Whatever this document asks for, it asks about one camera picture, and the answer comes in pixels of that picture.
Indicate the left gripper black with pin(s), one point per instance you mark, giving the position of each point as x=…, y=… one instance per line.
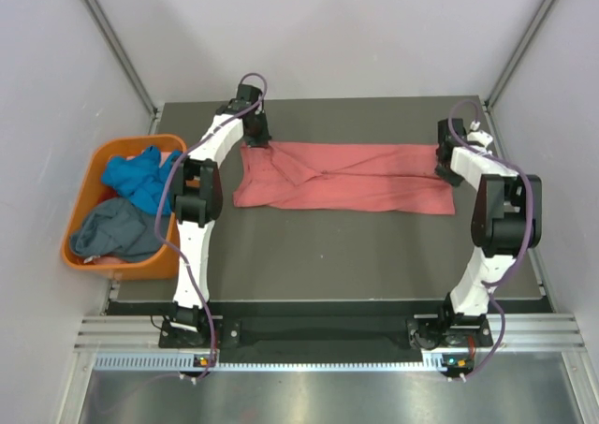
x=259, y=140

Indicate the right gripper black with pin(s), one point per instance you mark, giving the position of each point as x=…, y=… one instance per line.
x=454, y=179

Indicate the pink t shirt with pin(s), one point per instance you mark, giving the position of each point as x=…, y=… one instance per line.
x=354, y=177

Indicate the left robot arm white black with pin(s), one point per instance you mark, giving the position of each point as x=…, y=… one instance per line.
x=196, y=198

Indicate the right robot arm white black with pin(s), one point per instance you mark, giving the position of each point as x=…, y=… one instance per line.
x=506, y=220

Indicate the orange plastic bin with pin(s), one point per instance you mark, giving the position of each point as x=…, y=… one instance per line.
x=164, y=263

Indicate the grey blue t shirt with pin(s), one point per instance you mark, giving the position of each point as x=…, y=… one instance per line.
x=116, y=228

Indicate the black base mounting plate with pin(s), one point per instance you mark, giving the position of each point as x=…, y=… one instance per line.
x=337, y=338

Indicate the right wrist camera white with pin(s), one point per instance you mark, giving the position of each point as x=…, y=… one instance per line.
x=477, y=136

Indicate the right aluminium frame post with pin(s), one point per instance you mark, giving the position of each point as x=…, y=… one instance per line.
x=533, y=27

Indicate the aluminium frame post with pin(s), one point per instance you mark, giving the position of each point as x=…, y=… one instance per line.
x=533, y=27
x=117, y=49

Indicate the slotted cable duct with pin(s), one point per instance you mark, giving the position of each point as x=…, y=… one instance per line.
x=195, y=363

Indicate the left aluminium frame post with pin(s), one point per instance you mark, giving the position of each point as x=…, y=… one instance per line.
x=117, y=49

